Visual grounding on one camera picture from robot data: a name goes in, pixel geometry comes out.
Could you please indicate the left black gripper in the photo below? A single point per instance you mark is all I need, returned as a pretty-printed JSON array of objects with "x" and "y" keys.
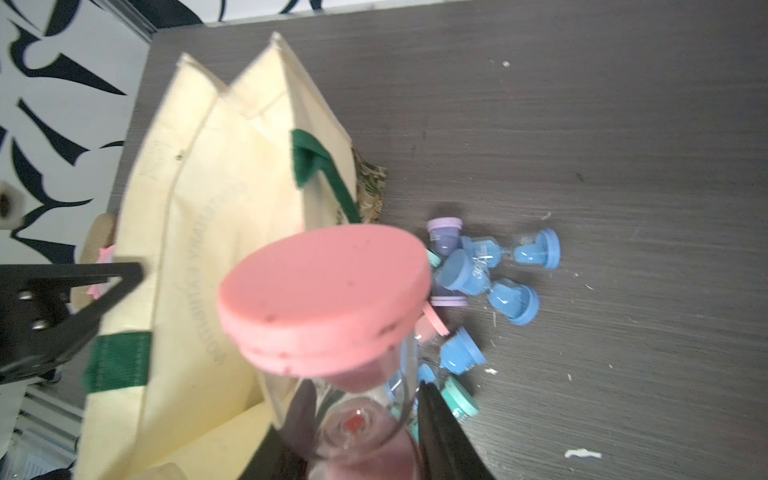
[{"x": 38, "y": 330}]

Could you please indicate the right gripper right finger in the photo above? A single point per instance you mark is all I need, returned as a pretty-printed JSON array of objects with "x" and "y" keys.
[{"x": 446, "y": 451}]

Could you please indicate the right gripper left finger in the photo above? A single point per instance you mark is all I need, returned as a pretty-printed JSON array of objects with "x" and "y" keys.
[{"x": 284, "y": 452}]

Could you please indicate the cream canvas tote bag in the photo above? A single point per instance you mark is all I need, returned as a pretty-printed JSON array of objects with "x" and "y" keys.
[{"x": 169, "y": 394}]

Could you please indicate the pink hourglass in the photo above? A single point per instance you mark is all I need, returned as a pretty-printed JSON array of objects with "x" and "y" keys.
[
  {"x": 337, "y": 306},
  {"x": 429, "y": 325}
]

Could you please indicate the teal hourglass middle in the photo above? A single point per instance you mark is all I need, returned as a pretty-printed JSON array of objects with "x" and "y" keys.
[{"x": 458, "y": 399}]

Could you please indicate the blue hourglass front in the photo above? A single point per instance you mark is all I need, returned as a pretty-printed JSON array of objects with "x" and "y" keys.
[{"x": 460, "y": 353}]

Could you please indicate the light blue hourglass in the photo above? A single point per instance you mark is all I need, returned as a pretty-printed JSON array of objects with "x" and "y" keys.
[{"x": 519, "y": 303}]

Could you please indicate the blue hourglass centre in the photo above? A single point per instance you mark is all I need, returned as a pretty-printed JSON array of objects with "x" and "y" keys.
[{"x": 462, "y": 272}]

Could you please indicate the purple hourglass near bag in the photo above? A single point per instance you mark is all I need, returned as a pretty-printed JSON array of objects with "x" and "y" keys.
[{"x": 445, "y": 233}]

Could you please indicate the blue hourglass back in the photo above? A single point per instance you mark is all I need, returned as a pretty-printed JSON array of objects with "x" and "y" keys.
[{"x": 542, "y": 248}]

